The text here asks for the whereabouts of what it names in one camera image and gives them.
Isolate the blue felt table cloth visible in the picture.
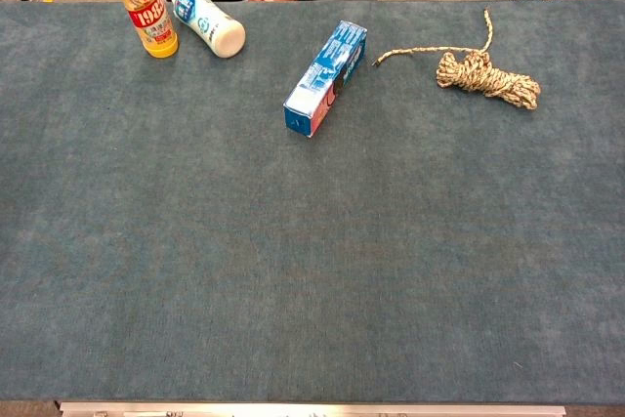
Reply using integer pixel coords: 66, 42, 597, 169
0, 0, 625, 404

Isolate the blue toothpaste box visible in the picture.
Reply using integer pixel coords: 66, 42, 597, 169
282, 20, 369, 139

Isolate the white bottle with blue label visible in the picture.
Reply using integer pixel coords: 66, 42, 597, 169
170, 0, 247, 59

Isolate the yellow bottle with red label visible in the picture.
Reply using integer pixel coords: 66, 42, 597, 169
95, 0, 181, 59

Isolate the beige braided rope bundle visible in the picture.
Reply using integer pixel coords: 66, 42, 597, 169
373, 8, 542, 111

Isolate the aluminium table edge rail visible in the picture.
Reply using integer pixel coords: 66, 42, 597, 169
56, 400, 567, 417

